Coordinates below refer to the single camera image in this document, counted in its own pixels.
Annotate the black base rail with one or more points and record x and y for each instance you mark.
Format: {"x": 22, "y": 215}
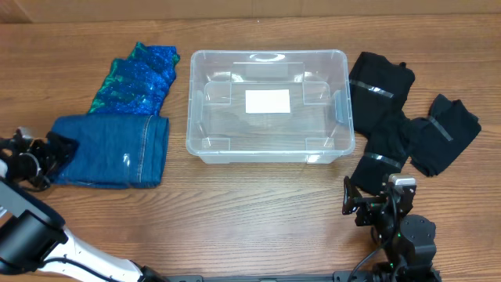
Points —
{"x": 266, "y": 278}

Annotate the blue denim jeans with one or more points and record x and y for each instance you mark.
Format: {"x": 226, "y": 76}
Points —
{"x": 116, "y": 151}

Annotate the white label in bin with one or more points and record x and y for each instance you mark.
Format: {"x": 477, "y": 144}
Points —
{"x": 267, "y": 101}

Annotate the clear plastic storage bin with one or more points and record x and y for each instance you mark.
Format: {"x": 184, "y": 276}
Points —
{"x": 318, "y": 130}

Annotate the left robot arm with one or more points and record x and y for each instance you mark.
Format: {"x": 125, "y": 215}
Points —
{"x": 35, "y": 237}

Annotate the black cloth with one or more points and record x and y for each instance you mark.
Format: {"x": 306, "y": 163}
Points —
{"x": 378, "y": 88}
{"x": 386, "y": 152}
{"x": 444, "y": 134}

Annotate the blue green sequin cloth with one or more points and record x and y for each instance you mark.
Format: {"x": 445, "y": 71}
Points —
{"x": 139, "y": 83}

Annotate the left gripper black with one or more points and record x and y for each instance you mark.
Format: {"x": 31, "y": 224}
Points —
{"x": 55, "y": 160}

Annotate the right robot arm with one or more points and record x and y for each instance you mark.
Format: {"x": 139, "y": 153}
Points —
{"x": 405, "y": 242}

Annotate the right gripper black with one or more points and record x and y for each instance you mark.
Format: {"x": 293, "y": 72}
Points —
{"x": 368, "y": 200}

